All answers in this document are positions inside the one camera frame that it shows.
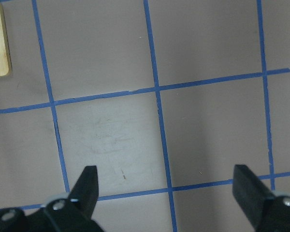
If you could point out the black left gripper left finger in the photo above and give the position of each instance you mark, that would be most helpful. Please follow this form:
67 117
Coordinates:
73 213

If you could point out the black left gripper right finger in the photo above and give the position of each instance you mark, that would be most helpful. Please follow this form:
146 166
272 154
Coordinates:
266 210

